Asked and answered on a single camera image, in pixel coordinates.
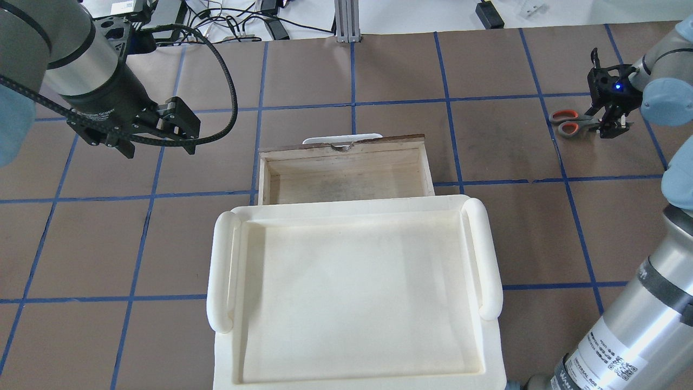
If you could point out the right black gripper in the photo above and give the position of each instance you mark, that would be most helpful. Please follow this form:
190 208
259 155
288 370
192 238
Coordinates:
615 117

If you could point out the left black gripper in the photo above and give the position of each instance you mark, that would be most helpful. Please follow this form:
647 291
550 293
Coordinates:
110 98

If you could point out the orange grey handled scissors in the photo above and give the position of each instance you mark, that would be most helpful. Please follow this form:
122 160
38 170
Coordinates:
570 123

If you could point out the light wooden drawer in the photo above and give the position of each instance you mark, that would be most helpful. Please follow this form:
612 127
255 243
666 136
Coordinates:
389 167

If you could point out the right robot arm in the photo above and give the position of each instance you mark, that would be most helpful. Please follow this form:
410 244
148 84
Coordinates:
644 339

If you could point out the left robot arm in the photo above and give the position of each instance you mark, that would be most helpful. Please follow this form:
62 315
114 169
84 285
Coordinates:
55 55

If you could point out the black power adapter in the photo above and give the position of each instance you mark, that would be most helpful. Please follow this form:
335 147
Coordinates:
489 15

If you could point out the white plastic tray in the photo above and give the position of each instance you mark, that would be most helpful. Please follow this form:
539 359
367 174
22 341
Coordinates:
397 293

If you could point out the white drawer handle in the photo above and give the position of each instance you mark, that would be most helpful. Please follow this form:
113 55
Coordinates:
341 139

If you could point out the aluminium frame post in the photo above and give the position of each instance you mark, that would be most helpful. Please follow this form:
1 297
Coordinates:
347 29

